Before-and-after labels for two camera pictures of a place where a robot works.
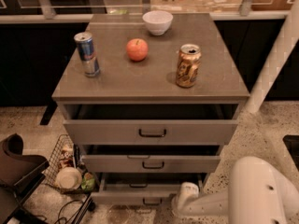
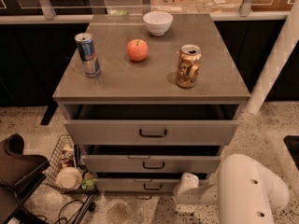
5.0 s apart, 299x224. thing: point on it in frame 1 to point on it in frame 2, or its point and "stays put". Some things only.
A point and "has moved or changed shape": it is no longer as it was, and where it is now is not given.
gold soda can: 189,65 stays put
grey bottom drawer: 140,189 has moved or changed shape
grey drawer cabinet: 150,99 stays put
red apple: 136,49 stays put
